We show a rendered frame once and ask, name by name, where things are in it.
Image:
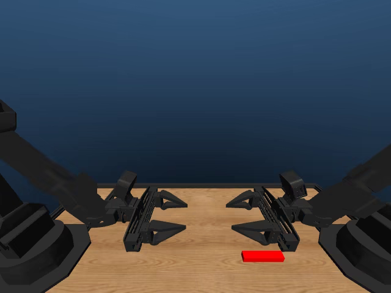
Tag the thin red peg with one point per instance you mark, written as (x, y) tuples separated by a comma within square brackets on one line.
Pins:
[(262, 256)]

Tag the black table frame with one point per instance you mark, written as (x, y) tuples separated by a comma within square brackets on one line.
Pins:
[(214, 185)]

